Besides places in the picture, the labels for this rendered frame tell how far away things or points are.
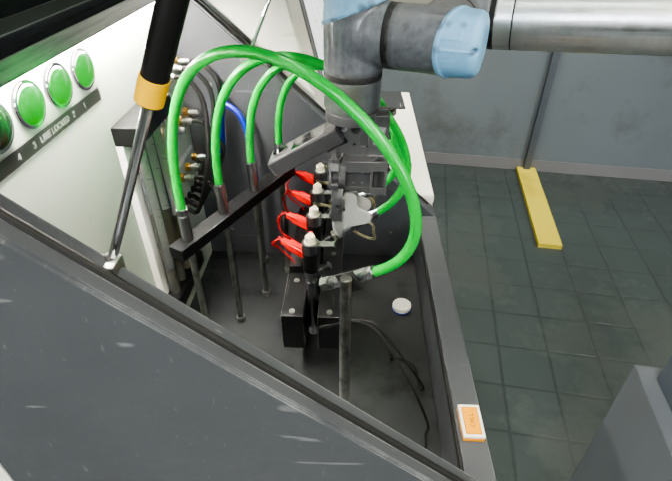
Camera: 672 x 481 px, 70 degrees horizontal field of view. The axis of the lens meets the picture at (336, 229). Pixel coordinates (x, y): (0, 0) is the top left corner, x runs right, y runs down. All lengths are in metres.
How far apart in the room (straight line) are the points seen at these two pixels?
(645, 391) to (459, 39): 0.78
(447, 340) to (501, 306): 1.52
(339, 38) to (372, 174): 0.18
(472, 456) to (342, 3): 0.59
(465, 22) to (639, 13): 0.21
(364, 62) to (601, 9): 0.28
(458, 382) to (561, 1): 0.54
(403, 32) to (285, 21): 0.45
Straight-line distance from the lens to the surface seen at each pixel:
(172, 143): 0.71
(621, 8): 0.68
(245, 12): 1.00
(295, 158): 0.67
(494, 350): 2.15
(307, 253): 0.77
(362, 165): 0.66
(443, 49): 0.56
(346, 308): 0.66
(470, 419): 0.74
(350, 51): 0.60
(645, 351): 2.42
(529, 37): 0.68
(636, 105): 3.50
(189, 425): 0.53
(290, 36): 1.00
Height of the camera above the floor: 1.57
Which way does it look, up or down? 36 degrees down
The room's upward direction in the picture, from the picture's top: straight up
